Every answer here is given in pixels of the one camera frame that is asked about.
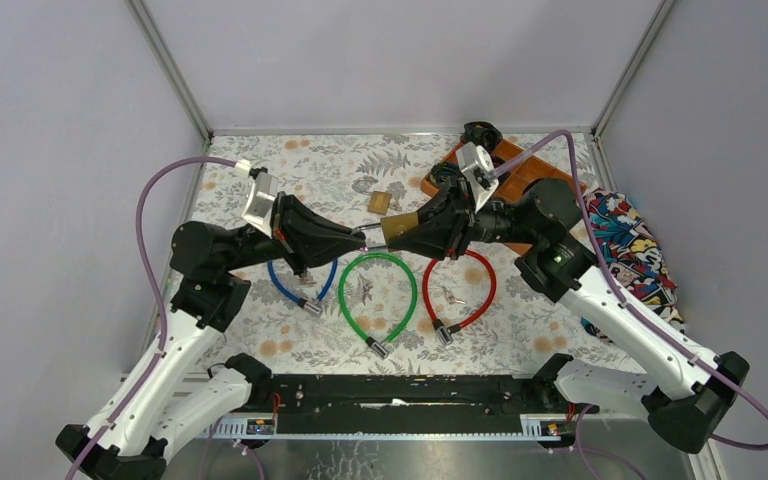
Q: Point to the silver padlock keys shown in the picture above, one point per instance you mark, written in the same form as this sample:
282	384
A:
450	297

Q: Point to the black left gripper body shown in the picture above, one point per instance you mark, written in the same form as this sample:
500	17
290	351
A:
288	233

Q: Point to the wooden compartment tray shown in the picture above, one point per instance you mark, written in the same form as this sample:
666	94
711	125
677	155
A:
511	189

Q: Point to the blue cable lock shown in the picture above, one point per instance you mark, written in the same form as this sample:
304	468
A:
308	291

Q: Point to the brass padlock with label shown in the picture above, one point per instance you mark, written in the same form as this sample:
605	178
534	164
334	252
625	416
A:
379	201

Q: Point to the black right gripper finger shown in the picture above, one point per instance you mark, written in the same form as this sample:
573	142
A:
431	243
451	208

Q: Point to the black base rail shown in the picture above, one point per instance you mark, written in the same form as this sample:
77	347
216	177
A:
481	405

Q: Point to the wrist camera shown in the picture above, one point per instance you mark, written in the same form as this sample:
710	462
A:
475	164
259	196

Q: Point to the plain brass padlock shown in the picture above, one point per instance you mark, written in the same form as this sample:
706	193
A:
392	229

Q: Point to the red cable lock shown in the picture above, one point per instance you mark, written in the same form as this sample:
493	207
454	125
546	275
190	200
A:
474	281

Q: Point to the rolled blue yellow tie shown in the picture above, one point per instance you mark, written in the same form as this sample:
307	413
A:
442	173

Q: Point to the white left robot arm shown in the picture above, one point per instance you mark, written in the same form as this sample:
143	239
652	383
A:
137	433

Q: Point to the green cable lock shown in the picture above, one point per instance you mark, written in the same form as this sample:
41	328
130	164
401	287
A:
377	296

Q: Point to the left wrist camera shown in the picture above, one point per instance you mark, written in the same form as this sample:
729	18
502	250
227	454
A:
259	196

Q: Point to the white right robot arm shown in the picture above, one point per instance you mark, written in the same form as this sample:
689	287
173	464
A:
683	389

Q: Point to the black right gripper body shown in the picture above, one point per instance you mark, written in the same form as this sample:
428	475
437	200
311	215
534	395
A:
491	222

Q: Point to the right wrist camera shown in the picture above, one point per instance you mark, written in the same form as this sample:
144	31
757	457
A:
475	164

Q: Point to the colourful patterned cloth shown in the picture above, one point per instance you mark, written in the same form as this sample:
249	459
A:
632	254

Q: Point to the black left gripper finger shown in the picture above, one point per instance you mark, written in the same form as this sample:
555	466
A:
319	254
304	229

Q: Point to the black object behind tray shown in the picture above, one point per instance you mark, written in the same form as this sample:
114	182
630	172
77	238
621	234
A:
483	134

